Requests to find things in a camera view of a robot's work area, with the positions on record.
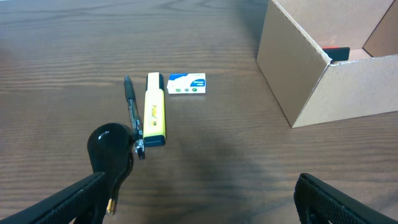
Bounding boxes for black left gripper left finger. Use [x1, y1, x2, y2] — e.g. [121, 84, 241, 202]
[1, 172, 107, 224]

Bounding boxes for black glossy tape dispenser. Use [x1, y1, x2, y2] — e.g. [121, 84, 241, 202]
[87, 123, 134, 215]

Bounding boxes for brown cardboard box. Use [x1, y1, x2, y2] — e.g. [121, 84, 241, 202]
[257, 0, 397, 128]

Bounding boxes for white blue staples box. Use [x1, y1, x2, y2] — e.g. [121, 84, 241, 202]
[167, 73, 206, 95]

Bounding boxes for red black stapler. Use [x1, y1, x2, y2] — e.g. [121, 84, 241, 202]
[322, 47, 350, 62]

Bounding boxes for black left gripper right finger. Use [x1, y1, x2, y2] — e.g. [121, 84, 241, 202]
[294, 173, 397, 224]

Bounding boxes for yellow highlighter marker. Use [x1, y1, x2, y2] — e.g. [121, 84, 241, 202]
[144, 72, 166, 147]

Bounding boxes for black ballpoint pen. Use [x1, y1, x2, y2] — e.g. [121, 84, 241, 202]
[124, 75, 145, 160]

